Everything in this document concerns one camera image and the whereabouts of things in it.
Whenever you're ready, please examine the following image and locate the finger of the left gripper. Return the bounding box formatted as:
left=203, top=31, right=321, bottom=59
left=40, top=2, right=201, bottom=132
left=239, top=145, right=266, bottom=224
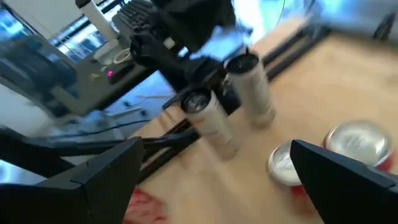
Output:
left=214, top=76, right=242, bottom=116

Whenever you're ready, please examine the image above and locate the black aluminium table frame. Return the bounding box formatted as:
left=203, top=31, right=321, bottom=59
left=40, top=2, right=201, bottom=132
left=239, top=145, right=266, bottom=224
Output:
left=133, top=18, right=333, bottom=184

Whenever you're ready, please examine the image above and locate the grey desk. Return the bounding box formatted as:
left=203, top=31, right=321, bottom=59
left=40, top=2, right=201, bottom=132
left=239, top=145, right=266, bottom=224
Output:
left=0, top=34, right=156, bottom=116

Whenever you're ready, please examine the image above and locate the orange Fanta can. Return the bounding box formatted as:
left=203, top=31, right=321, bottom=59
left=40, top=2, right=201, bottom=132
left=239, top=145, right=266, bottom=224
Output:
left=323, top=119, right=398, bottom=175

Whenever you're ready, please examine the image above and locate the white coiled cable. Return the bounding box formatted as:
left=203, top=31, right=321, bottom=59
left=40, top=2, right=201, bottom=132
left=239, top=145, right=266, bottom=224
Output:
left=93, top=39, right=134, bottom=66

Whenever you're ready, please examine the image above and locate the black computer mouse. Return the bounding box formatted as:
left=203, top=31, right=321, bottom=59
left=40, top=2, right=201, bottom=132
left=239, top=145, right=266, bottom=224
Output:
left=105, top=62, right=137, bottom=85

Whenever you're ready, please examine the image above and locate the tall white floral can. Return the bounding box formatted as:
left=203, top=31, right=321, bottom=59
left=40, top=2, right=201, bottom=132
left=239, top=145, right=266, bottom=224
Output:
left=224, top=52, right=277, bottom=129

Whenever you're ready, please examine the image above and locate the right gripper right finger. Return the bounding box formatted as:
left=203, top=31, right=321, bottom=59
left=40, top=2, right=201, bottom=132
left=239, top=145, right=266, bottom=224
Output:
left=289, top=139, right=398, bottom=224

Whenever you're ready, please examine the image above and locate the light wooden shelf board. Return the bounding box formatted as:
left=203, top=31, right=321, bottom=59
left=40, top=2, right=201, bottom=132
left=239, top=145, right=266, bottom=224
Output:
left=136, top=71, right=398, bottom=224

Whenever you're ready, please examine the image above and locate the tall beige beverage can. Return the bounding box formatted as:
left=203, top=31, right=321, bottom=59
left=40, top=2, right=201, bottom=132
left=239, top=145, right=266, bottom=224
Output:
left=180, top=87, right=242, bottom=161

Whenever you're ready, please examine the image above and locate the black keyboard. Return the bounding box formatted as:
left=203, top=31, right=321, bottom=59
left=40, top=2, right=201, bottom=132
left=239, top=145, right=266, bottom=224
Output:
left=111, top=0, right=162, bottom=35

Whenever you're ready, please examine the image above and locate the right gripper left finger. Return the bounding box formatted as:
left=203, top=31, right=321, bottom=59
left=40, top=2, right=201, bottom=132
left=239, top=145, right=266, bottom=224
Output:
left=0, top=136, right=146, bottom=224

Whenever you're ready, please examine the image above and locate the red soda can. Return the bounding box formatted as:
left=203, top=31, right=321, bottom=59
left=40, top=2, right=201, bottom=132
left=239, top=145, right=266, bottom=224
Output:
left=267, top=139, right=315, bottom=215

